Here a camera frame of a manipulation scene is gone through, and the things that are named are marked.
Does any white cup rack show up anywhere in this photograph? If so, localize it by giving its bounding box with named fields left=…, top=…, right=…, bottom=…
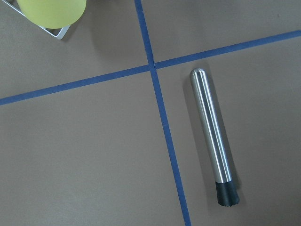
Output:
left=2, top=0, right=71, bottom=40

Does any yellow cup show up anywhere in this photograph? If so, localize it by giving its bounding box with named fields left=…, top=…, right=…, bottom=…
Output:
left=17, top=0, right=87, bottom=29

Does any steel muddler black tip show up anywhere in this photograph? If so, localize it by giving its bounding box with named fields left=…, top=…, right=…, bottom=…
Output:
left=190, top=68, right=239, bottom=207

